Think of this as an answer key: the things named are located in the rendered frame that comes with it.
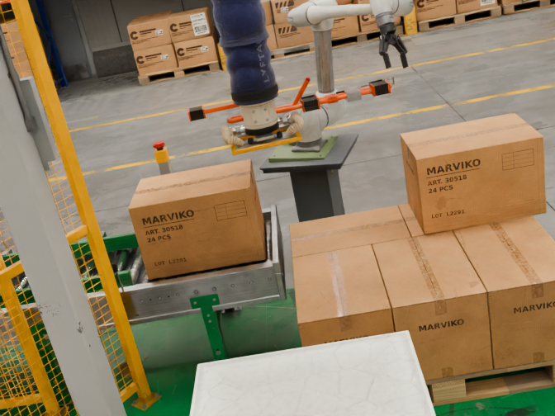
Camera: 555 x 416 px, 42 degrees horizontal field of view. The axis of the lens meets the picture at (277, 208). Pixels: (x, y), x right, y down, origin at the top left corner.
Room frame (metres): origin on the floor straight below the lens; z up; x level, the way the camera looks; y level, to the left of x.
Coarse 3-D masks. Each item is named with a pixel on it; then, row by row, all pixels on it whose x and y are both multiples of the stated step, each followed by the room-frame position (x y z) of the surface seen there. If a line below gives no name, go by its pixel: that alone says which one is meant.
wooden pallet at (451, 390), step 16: (512, 368) 2.50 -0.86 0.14; (528, 368) 2.50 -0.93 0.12; (432, 384) 2.52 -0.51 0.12; (448, 384) 2.52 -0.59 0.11; (464, 384) 2.52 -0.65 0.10; (480, 384) 2.58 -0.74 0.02; (496, 384) 2.56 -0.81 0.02; (512, 384) 2.54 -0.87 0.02; (528, 384) 2.52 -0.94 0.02; (544, 384) 2.50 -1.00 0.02; (432, 400) 2.54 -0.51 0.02; (448, 400) 2.52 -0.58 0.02; (464, 400) 2.52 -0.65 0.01
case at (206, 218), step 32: (160, 192) 3.33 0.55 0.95; (192, 192) 3.25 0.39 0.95; (224, 192) 3.18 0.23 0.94; (256, 192) 3.46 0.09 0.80; (160, 224) 3.20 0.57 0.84; (192, 224) 3.19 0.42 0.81; (224, 224) 3.18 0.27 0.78; (256, 224) 3.17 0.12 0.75; (160, 256) 3.20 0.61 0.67; (192, 256) 3.19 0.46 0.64; (224, 256) 3.18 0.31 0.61; (256, 256) 3.18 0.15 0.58
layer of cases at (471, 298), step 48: (336, 240) 3.24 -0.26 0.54; (384, 240) 3.14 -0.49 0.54; (432, 240) 3.04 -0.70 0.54; (480, 240) 2.95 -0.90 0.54; (528, 240) 2.86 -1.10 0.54; (336, 288) 2.78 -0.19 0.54; (384, 288) 2.70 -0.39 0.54; (432, 288) 2.62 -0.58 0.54; (480, 288) 2.55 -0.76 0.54; (528, 288) 2.50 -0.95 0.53; (336, 336) 2.55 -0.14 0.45; (432, 336) 2.52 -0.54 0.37; (480, 336) 2.51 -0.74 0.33; (528, 336) 2.50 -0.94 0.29
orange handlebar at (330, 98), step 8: (368, 88) 3.38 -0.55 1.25; (328, 96) 3.36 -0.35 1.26; (336, 96) 3.33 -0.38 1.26; (344, 96) 3.34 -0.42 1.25; (232, 104) 3.59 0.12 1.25; (288, 104) 3.37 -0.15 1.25; (208, 112) 3.58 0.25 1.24; (280, 112) 3.32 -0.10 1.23; (232, 120) 3.31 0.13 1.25; (240, 120) 3.31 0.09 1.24
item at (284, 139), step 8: (280, 136) 3.24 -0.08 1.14; (288, 136) 3.23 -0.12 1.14; (296, 136) 3.23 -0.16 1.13; (248, 144) 3.23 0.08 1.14; (256, 144) 3.21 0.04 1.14; (264, 144) 3.20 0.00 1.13; (272, 144) 3.20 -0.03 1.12; (280, 144) 3.20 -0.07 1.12; (232, 152) 3.19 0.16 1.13; (240, 152) 3.19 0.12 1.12
